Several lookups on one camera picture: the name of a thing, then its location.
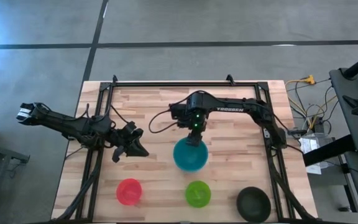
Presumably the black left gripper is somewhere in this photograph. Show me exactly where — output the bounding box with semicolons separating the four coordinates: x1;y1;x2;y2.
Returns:
108;124;150;164

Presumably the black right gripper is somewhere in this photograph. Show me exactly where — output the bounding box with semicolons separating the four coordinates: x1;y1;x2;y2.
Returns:
184;113;208;147

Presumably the teal plastic bowl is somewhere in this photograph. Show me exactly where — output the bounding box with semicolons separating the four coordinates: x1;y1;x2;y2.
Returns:
172;137;209;173

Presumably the green translucent plastic bowl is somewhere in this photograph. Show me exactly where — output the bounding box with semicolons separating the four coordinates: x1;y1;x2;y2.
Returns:
185;180;212;208

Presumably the red translucent plastic bowl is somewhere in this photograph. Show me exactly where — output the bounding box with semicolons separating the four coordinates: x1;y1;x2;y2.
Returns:
116;178;143;207

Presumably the black bowl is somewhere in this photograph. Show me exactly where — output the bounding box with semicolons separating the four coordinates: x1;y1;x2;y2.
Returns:
236;186;272;223

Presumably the white paper sheet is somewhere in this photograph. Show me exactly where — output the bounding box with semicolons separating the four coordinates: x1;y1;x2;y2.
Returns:
298;136;323;175

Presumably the black desk support bar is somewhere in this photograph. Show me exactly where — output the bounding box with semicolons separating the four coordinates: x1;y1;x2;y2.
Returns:
302;134;356;167

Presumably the grey desk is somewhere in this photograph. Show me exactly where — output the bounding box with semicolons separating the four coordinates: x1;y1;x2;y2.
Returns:
328;67;358;224

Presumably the black desk stand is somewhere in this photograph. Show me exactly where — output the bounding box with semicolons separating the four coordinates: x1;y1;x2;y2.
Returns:
342;95;358;108

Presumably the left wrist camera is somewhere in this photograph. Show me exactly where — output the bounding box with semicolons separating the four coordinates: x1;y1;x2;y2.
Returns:
122;120;138;135

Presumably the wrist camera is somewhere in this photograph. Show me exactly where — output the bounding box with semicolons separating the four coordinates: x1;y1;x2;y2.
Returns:
122;120;138;135
169;103;188;121

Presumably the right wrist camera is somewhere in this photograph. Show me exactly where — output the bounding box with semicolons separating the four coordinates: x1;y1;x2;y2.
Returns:
169;103;188;121

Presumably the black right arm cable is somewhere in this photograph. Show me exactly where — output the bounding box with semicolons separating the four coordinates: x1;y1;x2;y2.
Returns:
149;90;204;134

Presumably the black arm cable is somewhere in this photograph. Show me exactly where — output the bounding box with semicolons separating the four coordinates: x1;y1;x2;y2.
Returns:
149;90;204;134
31;101;130;125

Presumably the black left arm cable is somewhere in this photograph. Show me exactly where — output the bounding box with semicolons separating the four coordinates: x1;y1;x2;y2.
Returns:
31;101;130;125

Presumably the black aluminium rig frame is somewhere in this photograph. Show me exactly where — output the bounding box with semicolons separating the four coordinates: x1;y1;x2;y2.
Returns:
53;74;315;223

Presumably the black power cable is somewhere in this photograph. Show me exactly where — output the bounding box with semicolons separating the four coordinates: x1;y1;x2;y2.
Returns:
286;81;338;138

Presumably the yellow extension cable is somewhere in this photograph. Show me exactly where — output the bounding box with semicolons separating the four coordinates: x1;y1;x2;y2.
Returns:
285;74;338;131

